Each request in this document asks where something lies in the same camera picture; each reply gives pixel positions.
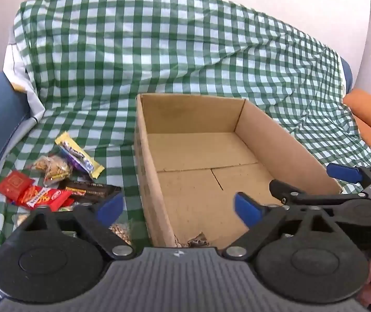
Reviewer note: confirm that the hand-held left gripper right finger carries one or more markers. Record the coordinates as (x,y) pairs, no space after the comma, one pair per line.
(247,209)

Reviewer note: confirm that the dark chocolate bar packet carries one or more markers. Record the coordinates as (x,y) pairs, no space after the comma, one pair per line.
(91,190)

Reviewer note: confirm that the brown cardboard box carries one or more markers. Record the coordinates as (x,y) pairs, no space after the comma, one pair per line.
(201,169)

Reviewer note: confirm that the clear bag of nuts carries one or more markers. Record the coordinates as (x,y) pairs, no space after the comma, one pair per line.
(121,231)

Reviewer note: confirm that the blue sofa armrest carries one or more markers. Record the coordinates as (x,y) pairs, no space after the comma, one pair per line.
(346,73)

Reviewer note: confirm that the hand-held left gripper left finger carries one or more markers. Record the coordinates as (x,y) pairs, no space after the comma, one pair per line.
(111,206)

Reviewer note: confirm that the green checked cloth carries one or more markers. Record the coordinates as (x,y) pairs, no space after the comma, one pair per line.
(172,48)

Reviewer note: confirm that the clear bag of crackers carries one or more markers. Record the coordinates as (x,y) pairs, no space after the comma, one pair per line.
(52,167)

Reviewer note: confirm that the patterned snack packet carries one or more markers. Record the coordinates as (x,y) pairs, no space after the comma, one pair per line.
(193,240)

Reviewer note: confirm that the yellow snack bar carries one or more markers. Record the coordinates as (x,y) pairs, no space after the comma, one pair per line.
(79,154)

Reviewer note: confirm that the red square packet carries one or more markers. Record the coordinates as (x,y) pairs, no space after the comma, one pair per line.
(13,185)

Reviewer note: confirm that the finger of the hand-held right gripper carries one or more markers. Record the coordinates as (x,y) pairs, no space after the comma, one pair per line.
(289,196)
(344,173)

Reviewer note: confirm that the orange red snack packet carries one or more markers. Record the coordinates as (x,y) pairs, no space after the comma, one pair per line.
(43,197)

